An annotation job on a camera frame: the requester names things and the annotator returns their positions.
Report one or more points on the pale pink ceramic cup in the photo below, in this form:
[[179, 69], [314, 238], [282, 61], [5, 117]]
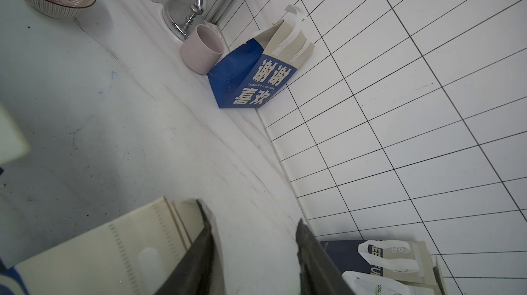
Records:
[[202, 50]]

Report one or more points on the metal wire rack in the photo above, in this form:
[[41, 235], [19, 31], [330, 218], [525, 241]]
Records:
[[182, 18]]

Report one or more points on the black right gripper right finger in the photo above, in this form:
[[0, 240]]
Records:
[[318, 273]]

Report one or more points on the large blue beige cheerful bag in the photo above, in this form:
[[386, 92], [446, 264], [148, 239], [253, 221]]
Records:
[[134, 254]]

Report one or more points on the green white bag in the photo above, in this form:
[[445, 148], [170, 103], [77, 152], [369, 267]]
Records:
[[368, 284]]

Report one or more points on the navy beige small bag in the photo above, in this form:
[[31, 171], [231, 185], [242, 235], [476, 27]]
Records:
[[408, 262]]

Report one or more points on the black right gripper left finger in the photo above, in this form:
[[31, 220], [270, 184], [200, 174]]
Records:
[[193, 274]]

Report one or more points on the blue beige bag at back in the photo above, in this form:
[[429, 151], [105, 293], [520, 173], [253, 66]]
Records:
[[252, 73]]

